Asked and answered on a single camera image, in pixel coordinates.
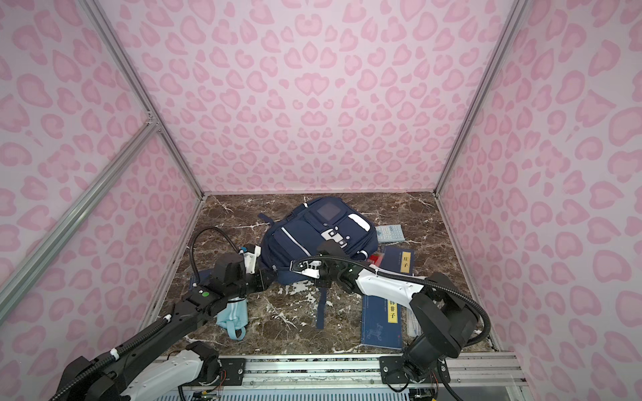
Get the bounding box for teal pencil case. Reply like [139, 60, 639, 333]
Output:
[217, 299, 248, 341]

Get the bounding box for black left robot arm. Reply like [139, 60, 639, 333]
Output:
[53, 253, 277, 400]

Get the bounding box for right aluminium corner post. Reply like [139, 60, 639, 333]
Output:
[433, 0, 533, 200]

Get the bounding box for light blue calculator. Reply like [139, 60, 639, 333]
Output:
[376, 225, 406, 244]

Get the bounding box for blue book yellow label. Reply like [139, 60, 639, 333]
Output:
[380, 246, 416, 276]
[361, 296, 403, 350]

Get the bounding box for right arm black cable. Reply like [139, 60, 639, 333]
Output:
[300, 255, 492, 347]

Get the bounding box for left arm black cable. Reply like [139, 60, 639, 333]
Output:
[49, 226, 242, 401]

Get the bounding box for red stationery packet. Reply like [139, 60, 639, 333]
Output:
[368, 252, 385, 267]

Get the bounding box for left diagonal aluminium strut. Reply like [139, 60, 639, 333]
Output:
[1, 119, 158, 322]

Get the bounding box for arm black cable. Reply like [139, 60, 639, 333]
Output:
[300, 255, 492, 347]
[49, 226, 242, 401]

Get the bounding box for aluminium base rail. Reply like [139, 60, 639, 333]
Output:
[92, 353, 533, 401]

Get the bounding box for blue book yellow label front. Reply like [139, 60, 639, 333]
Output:
[361, 296, 403, 350]

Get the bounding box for navy blue backpack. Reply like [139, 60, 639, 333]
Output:
[257, 196, 380, 330]

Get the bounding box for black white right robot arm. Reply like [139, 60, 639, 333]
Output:
[290, 241, 492, 383]

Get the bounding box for clear plastic ruler case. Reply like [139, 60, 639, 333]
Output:
[406, 315, 423, 339]

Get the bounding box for left aluminium corner post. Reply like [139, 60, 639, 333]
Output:
[78, 0, 206, 201]

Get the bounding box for aluminium corner post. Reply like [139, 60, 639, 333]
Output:
[433, 0, 533, 200]
[78, 0, 206, 201]

